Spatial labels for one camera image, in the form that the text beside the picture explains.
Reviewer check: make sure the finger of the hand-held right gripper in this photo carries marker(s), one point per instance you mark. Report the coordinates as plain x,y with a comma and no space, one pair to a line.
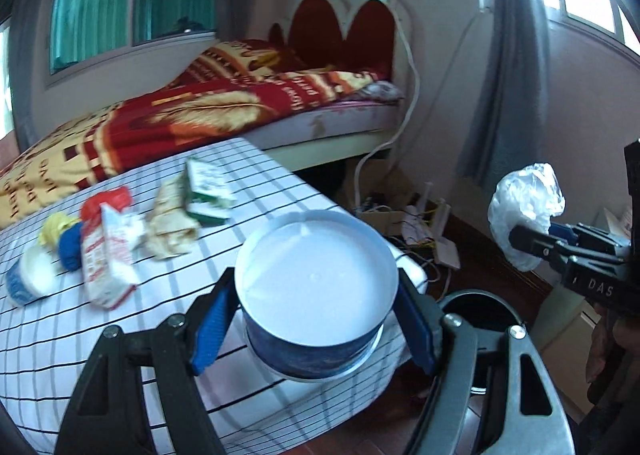
535,242
590,235

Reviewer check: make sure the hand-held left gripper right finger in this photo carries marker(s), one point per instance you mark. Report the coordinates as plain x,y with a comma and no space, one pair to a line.
416,330

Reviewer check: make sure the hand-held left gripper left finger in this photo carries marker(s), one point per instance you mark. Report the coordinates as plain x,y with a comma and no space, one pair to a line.
212,330

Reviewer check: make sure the white plastic bag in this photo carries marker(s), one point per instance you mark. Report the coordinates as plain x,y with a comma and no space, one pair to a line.
525,195

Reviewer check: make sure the black trash bin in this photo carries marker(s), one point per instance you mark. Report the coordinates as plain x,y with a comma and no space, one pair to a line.
480,305

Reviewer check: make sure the blue paper bowl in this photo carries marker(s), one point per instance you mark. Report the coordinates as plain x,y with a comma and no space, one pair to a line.
315,275

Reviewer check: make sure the cream paper bundle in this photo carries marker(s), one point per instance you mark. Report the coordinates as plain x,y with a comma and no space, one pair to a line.
170,220

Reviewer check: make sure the white tissue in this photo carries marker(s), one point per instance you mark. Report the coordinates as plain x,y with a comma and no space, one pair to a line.
136,232

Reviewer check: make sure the red white carton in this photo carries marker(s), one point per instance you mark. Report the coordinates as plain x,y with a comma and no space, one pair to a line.
107,260

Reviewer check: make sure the green white box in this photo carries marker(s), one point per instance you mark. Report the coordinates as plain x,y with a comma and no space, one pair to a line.
207,185

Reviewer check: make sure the small blue white paper cup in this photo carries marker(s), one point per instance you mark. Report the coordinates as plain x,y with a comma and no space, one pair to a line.
32,275

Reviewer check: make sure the person's right hand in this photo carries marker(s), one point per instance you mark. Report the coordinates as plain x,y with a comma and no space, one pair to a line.
602,365

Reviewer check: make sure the white checked tablecloth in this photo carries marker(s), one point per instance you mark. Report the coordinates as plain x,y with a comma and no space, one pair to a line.
150,335

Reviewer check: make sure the cardboard box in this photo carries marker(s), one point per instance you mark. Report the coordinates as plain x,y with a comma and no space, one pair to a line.
382,221
567,340

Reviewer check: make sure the white router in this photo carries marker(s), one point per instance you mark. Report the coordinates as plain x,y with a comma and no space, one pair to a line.
446,245

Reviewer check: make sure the red plastic bag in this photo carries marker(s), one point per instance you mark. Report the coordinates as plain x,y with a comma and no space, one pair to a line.
102,200

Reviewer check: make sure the yellow plastic bag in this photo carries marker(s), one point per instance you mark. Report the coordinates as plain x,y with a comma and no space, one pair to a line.
55,230

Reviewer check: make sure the purple floral pillow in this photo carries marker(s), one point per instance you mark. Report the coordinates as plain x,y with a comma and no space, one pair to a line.
382,91

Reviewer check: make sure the red yellow printed blanket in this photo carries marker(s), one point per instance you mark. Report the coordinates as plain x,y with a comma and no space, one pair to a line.
200,110

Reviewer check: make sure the bed with red headboard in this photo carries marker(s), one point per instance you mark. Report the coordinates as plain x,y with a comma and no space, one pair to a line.
340,120

